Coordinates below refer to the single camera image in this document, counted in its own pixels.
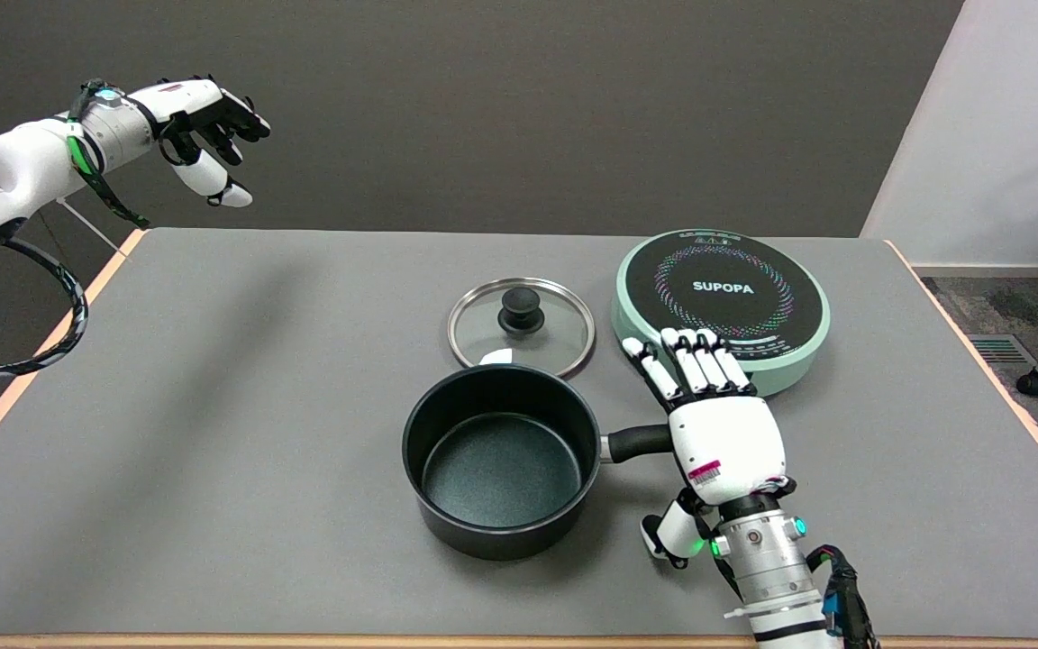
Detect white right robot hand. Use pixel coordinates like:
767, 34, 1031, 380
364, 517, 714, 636
621, 327, 796, 570

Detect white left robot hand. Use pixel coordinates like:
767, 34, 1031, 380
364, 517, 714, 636
154, 75, 272, 209

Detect black saucepan with long handle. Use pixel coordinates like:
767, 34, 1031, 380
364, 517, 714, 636
402, 363, 675, 560

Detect mint green induction cooker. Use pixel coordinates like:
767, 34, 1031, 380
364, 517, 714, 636
611, 228, 832, 398

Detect glass lid with black knob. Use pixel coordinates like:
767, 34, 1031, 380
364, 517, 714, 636
447, 277, 596, 378

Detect metal floor vent grille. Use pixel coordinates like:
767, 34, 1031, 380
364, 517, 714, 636
967, 334, 1038, 366

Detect black green left wrist cable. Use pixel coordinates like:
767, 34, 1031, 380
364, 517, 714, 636
67, 79, 151, 229

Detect thick black braided cable loop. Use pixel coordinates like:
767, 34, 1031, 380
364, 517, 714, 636
0, 236, 90, 380

